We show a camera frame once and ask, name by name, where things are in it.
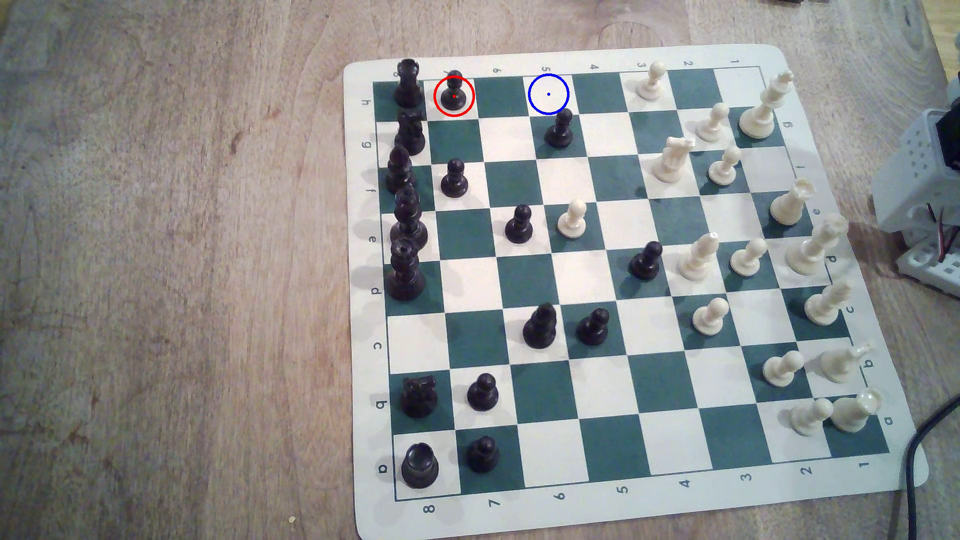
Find black pawn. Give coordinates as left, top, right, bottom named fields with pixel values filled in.
left=504, top=204, right=534, bottom=245
left=628, top=240, right=664, bottom=282
left=440, top=158, right=469, bottom=199
left=466, top=372, right=500, bottom=412
left=466, top=435, right=501, bottom=474
left=441, top=69, right=471, bottom=112
left=576, top=307, right=611, bottom=347
left=545, top=108, right=575, bottom=149

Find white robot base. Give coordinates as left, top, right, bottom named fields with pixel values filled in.
left=871, top=75, right=960, bottom=234

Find green white chess mat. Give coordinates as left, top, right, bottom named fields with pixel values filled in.
left=342, top=43, right=930, bottom=540

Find black queen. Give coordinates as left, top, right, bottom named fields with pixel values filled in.
left=384, top=237, right=426, bottom=302

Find black bishop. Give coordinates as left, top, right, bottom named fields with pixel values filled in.
left=522, top=302, right=558, bottom=350
left=385, top=144, right=416, bottom=195

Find black king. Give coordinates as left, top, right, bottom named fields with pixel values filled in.
left=390, top=185, right=429, bottom=252

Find black knight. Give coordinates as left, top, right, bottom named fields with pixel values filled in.
left=400, top=375, right=438, bottom=419
left=394, top=108, right=427, bottom=156

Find black rook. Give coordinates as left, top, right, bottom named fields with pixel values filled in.
left=400, top=442, right=440, bottom=489
left=393, top=58, right=423, bottom=108

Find white pawn d3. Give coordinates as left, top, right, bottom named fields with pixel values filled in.
left=678, top=231, right=721, bottom=282

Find white knight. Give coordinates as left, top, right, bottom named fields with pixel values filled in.
left=651, top=135, right=696, bottom=184
left=819, top=343, right=875, bottom=384

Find white rook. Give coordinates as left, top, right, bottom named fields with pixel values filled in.
left=831, top=387, right=885, bottom=434
left=769, top=177, right=816, bottom=227

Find white queen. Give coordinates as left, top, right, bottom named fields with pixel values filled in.
left=738, top=69, right=795, bottom=141

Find white king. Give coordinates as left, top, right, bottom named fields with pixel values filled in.
left=785, top=213, right=850, bottom=276

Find white bishop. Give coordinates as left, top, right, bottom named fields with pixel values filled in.
left=804, top=279, right=855, bottom=327

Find white breadboard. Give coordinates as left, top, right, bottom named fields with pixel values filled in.
left=896, top=238, right=960, bottom=300

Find red jumper wires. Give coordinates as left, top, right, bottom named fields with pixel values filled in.
left=926, top=202, right=960, bottom=264

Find black power cable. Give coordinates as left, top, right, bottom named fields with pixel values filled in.
left=903, top=405, right=960, bottom=540

